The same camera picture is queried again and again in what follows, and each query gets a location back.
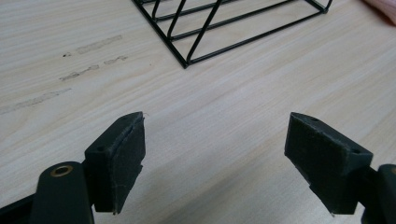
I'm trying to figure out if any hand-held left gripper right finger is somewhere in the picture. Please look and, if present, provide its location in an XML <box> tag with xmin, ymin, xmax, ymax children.
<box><xmin>283</xmin><ymin>112</ymin><xmax>375</xmax><ymax>216</ymax></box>

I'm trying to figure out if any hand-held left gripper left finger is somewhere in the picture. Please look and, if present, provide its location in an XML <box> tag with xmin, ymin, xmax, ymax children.
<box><xmin>83</xmin><ymin>111</ymin><xmax>147</xmax><ymax>216</ymax></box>

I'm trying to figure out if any pink cloth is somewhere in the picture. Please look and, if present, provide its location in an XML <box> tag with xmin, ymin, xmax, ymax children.
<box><xmin>363</xmin><ymin>0</ymin><xmax>396</xmax><ymax>26</ymax></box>

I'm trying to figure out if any black wire rack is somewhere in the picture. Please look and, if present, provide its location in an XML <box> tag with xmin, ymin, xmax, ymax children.
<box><xmin>132</xmin><ymin>0</ymin><xmax>333</xmax><ymax>70</ymax></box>

